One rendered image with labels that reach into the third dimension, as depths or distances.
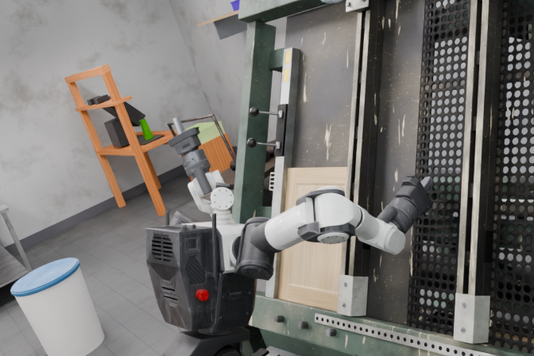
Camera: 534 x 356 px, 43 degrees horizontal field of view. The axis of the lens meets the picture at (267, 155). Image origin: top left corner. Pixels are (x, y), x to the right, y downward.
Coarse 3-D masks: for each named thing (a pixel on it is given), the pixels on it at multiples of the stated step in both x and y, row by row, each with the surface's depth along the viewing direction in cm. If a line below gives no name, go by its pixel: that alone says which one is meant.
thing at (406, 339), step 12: (324, 324) 224; (336, 324) 219; (348, 324) 215; (360, 324) 211; (372, 336) 207; (384, 336) 203; (396, 336) 199; (408, 336) 196; (420, 348) 192; (432, 348) 189; (444, 348) 186; (456, 348) 183
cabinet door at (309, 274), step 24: (288, 168) 254; (312, 168) 243; (336, 168) 234; (288, 192) 252; (288, 264) 248; (312, 264) 238; (336, 264) 228; (288, 288) 246; (312, 288) 236; (336, 288) 227
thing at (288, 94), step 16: (288, 48) 260; (288, 64) 258; (288, 80) 257; (288, 96) 256; (288, 112) 256; (288, 128) 256; (288, 144) 256; (288, 160) 255; (272, 208) 256; (272, 288) 250
